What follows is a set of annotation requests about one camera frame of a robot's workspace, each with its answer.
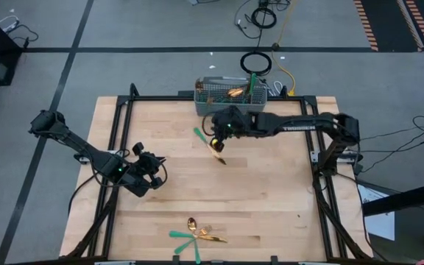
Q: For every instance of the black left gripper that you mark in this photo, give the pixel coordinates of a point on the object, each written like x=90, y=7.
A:
x=142, y=165

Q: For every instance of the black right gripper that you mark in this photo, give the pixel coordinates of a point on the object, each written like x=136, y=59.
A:
x=228, y=121

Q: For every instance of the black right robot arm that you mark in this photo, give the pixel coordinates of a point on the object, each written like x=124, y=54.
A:
x=296, y=123

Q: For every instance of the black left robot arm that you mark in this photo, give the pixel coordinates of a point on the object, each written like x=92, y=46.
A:
x=83, y=151

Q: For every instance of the grey plastic silverware caddy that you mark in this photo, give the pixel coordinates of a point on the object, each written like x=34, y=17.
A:
x=230, y=110

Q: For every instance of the black power adapter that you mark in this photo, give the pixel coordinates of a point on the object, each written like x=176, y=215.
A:
x=283, y=92

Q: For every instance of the black floor socket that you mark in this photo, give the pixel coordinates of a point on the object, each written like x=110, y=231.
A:
x=275, y=47

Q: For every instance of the black power box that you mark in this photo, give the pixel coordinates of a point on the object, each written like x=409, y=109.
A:
x=352, y=157

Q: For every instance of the white paper sheet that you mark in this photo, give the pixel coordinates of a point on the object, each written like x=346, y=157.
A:
x=379, y=224

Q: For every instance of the black mat orange stripes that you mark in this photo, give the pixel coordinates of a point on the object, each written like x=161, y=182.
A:
x=388, y=22

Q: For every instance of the black desk with monitor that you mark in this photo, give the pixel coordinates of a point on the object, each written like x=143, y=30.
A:
x=399, y=200

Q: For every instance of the red object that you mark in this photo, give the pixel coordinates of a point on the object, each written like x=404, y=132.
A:
x=423, y=263

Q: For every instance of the black aluminium table frame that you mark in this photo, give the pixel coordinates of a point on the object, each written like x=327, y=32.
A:
x=171, y=98

